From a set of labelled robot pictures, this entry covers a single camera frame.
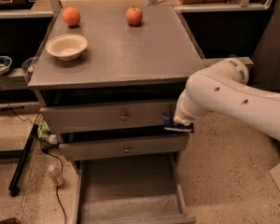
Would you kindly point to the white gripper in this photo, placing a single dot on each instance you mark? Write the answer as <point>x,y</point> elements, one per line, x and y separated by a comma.
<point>184,113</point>

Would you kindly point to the dark blue rxbar wrapper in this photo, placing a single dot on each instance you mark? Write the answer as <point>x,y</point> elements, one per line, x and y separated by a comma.
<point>170,125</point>

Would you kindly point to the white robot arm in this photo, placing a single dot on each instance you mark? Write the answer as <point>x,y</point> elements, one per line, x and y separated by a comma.
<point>222,87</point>

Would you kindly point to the grey open bottom drawer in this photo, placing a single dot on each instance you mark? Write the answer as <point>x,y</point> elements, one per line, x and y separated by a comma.
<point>130,190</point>

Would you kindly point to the grey drawer cabinet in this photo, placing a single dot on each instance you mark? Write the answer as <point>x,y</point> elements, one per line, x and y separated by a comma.
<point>121,63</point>

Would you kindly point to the grey middle drawer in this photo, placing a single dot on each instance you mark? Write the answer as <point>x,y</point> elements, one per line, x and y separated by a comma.
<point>89,150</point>

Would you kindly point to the grey top drawer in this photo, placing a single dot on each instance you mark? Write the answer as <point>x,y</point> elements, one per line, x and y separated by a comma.
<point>107,116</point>

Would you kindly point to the grey side shelf block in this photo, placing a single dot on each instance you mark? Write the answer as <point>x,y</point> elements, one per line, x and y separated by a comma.
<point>245,60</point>

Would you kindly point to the red apple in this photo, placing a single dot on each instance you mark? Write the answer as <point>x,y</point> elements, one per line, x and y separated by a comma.
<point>134,16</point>

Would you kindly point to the white paper bowl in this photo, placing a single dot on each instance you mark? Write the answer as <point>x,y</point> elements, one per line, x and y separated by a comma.
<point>66,47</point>

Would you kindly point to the green white bottle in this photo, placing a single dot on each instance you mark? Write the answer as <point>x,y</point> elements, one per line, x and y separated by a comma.
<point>44,134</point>

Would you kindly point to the clear plastic bottle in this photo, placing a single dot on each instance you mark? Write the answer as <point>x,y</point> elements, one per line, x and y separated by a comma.
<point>55,176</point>

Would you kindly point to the clear plastic cup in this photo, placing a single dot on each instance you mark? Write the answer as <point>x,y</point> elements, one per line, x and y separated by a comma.
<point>29,65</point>

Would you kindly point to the black wheeled stand leg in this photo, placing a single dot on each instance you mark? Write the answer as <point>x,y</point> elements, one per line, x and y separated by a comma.
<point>13,188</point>

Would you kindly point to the blue patterned bowl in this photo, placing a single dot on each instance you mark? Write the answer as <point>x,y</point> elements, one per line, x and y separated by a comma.
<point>5,63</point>

